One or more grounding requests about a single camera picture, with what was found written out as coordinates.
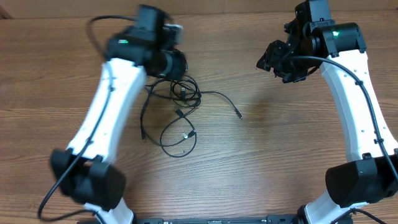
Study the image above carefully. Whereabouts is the black cable bundle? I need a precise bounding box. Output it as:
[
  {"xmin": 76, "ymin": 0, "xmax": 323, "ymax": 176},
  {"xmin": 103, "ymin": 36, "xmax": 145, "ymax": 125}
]
[{"xmin": 139, "ymin": 73, "xmax": 243, "ymax": 158}]

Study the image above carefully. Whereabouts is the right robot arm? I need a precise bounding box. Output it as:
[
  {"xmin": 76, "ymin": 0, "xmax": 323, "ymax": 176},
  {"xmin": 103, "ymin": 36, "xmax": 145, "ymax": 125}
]
[{"xmin": 257, "ymin": 0, "xmax": 397, "ymax": 223}]

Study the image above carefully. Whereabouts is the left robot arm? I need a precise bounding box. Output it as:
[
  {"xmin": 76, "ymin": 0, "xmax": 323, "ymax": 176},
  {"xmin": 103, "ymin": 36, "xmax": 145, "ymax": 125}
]
[{"xmin": 50, "ymin": 5, "xmax": 187, "ymax": 223}]

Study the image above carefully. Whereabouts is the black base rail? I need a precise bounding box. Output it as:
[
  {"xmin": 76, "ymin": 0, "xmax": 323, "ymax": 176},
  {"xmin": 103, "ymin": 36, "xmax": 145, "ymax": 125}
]
[{"xmin": 131, "ymin": 215, "xmax": 305, "ymax": 224}]

